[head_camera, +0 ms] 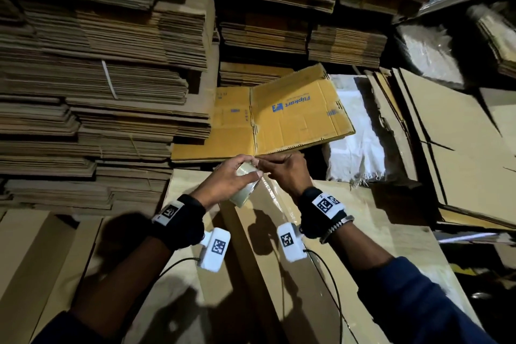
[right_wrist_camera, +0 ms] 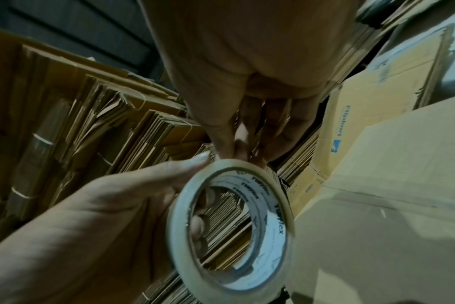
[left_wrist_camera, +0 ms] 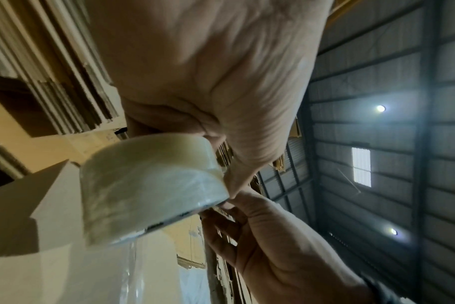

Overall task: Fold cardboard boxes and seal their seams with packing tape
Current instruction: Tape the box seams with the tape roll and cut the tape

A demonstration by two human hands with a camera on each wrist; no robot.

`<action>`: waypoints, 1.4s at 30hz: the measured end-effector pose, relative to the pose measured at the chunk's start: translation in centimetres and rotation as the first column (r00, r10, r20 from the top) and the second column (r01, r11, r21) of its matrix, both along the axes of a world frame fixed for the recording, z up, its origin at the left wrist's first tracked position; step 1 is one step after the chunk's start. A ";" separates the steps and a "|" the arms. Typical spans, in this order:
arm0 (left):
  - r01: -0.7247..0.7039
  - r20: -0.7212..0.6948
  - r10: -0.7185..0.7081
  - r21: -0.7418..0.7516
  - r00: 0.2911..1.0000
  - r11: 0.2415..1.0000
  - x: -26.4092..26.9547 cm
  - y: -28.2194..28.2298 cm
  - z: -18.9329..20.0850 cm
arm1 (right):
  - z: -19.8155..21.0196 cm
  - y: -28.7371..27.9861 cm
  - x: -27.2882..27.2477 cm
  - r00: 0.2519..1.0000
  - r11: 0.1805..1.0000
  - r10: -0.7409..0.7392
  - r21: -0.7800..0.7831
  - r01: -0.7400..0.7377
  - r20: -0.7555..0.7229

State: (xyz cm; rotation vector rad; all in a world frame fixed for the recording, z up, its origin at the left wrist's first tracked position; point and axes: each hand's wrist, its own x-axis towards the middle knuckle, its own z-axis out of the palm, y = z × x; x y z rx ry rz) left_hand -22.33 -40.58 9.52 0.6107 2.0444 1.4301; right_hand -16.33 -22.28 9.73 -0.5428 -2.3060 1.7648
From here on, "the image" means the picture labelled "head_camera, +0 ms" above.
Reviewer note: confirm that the person's left hand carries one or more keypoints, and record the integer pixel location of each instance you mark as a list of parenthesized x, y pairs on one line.
[(222, 182)]

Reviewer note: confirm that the person's right hand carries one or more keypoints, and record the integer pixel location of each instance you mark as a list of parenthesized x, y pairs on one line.
[(289, 172)]

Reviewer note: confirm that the clear tape roll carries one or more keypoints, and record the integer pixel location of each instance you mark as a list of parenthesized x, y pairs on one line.
[(243, 190)]

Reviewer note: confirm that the person's right forearm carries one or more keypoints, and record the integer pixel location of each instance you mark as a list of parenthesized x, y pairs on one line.
[(411, 291)]

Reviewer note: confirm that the person's left forearm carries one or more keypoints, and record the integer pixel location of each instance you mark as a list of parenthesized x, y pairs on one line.
[(105, 299)]

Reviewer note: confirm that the pile of brown cartons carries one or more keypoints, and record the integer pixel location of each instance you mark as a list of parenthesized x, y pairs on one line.
[(459, 146)]

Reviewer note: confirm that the stacks of flat cardboard bundles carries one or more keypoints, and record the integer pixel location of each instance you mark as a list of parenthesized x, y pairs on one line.
[(89, 65)]

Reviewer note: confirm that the yellow carton with blue print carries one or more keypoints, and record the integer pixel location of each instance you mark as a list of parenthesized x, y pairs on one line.
[(302, 110)]

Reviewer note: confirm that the white plastic sack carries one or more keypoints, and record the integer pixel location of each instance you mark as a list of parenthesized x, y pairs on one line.
[(359, 134)]

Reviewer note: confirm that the plywood work board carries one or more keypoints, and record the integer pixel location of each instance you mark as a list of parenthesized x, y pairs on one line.
[(403, 235)]

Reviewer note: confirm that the clear plastic sheet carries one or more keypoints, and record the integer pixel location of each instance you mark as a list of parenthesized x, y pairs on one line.
[(431, 53)]

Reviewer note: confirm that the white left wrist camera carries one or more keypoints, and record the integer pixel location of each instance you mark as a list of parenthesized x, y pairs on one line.
[(214, 249)]

